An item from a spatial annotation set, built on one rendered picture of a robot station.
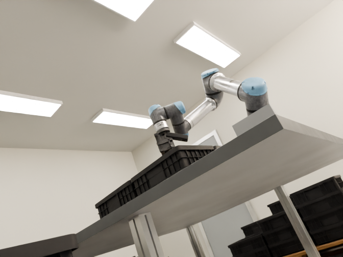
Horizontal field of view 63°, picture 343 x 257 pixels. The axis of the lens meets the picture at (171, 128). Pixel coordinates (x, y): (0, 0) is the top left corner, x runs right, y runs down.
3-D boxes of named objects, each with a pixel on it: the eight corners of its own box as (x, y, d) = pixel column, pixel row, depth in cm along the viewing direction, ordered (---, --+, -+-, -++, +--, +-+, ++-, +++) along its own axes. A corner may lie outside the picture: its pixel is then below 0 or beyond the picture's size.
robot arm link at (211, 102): (215, 102, 191) (171, 140, 162) (211, 87, 187) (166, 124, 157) (229, 103, 184) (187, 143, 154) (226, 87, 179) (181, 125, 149)
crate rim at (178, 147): (215, 149, 150) (214, 145, 151) (178, 149, 128) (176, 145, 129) (168, 179, 172) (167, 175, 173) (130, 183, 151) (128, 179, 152)
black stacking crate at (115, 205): (173, 194, 169) (167, 176, 173) (135, 200, 147) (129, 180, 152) (136, 215, 191) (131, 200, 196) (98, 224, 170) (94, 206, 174)
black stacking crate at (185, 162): (222, 165, 146) (214, 146, 150) (186, 168, 124) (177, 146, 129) (173, 194, 169) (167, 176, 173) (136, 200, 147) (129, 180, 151)
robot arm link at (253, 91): (275, 105, 139) (217, 86, 186) (271, 77, 132) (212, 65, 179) (255, 115, 136) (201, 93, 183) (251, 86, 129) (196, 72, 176)
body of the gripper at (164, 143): (162, 156, 147) (155, 137, 151) (177, 151, 147) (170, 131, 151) (160, 152, 139) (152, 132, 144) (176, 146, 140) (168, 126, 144)
